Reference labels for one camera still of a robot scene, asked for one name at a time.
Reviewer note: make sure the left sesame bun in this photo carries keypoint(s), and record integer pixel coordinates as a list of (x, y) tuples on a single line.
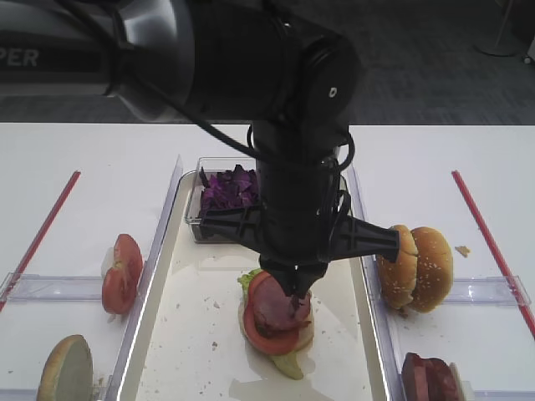
[(398, 279)]

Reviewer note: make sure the right red strip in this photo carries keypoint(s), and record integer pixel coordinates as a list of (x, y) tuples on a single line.
[(489, 238)]

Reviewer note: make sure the left red strip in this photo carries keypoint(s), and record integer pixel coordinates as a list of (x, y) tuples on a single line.
[(38, 238)]

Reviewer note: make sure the bottom bun slice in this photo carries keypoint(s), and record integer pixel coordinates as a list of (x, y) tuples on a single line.
[(305, 334)]

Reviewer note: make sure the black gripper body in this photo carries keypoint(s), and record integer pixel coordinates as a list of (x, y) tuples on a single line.
[(301, 218)]

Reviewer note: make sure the tomato slice on sandwich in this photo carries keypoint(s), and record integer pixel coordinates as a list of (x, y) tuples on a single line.
[(270, 343)]

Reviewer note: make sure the bread crumb piece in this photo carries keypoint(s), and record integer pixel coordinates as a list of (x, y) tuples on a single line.
[(463, 250)]

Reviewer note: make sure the ham slice on sandwich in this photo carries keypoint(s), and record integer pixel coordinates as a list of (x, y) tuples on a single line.
[(270, 305)]

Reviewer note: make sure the red strip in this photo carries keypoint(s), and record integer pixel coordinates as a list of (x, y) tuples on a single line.
[(489, 238), (38, 238)]

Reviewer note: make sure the clear cross divider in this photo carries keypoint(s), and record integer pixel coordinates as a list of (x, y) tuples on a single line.
[(488, 291), (18, 287)]

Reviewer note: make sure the purple cabbage pile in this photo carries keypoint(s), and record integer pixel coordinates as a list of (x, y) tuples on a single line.
[(228, 189)]

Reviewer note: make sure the left clear cross divider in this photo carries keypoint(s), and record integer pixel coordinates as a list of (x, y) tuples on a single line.
[(18, 287)]

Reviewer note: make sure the right clear acrylic divider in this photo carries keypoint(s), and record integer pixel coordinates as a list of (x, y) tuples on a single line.
[(384, 376)]

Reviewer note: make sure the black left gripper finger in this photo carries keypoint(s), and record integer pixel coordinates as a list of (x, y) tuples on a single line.
[(284, 274)]

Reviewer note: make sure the left clear acrylic divider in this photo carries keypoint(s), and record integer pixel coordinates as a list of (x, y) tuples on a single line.
[(150, 259)]

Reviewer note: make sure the clear plastic container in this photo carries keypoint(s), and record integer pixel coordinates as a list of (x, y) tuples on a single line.
[(211, 166)]

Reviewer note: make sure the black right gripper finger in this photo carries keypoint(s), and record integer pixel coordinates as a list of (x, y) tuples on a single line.
[(307, 275)]

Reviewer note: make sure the white serving tray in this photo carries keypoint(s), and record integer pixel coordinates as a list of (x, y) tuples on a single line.
[(189, 346)]

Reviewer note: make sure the upright tomato slices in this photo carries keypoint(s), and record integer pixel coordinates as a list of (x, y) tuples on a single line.
[(120, 283)]

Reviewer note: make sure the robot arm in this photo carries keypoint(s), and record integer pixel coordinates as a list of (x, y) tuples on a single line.
[(265, 82)]

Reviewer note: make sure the clear acrylic divider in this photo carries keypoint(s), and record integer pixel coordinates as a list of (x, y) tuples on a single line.
[(384, 376), (150, 259)]

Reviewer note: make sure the lettuce leaf under sandwich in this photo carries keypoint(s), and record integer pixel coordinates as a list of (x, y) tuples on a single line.
[(287, 364)]

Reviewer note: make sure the white onion slice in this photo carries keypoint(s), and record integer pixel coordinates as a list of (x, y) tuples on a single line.
[(107, 262)]

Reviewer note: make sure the right clear cross divider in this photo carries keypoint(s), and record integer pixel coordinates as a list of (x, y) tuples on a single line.
[(488, 291)]

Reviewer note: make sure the stacked meat slices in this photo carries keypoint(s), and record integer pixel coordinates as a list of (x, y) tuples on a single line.
[(428, 379)]

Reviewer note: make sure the sesame bun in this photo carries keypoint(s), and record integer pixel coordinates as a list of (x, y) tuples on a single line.
[(398, 279), (434, 276)]

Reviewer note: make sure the bun half lower left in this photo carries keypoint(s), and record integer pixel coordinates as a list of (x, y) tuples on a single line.
[(68, 371)]

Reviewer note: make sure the right sesame bun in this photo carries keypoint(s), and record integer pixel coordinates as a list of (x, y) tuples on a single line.
[(434, 276)]

